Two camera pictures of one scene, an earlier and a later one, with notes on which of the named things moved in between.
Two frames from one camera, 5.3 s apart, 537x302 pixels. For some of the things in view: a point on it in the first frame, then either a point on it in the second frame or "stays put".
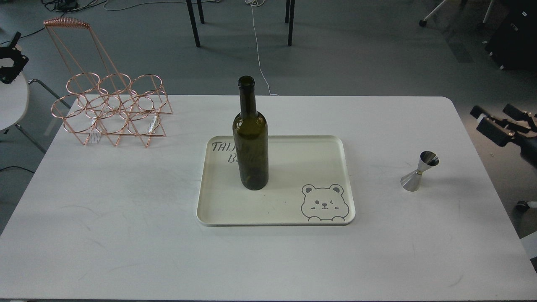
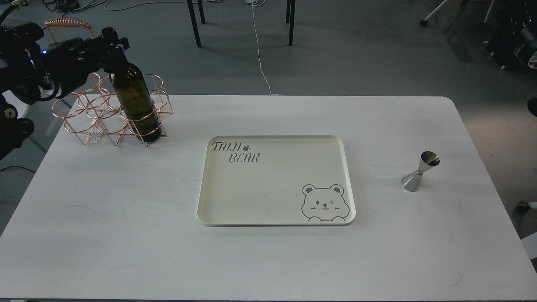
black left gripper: (8, 74) → (68, 63)
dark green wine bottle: (250, 139) → (134, 89)
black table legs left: (193, 20) stays put
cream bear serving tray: (309, 183) stays put
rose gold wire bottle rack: (100, 98) stays put
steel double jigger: (412, 181) stays put
